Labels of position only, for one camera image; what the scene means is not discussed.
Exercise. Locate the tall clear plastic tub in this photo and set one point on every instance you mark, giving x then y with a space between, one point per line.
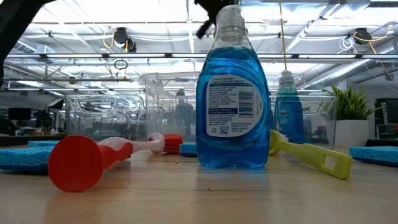
158 109

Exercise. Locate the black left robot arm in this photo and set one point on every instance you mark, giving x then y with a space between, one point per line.
15 25

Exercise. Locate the yellow-green dish brush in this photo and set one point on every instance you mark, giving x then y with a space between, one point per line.
311 155

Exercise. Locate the black monitor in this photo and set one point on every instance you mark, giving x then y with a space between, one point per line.
19 114

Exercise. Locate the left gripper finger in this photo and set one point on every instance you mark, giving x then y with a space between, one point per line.
211 9

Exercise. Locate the black tilted screen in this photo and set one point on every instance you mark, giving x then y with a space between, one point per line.
56 104

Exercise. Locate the green plant in white pot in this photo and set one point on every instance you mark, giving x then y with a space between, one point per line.
351 133

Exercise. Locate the black equipment rack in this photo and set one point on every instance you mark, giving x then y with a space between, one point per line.
388 115

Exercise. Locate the blue rectangular sponge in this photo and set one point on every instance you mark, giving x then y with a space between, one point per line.
188 150
376 155
21 159

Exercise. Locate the red and white dish brush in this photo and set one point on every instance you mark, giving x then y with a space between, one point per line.
76 165

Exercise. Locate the person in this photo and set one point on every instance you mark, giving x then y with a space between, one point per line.
184 113

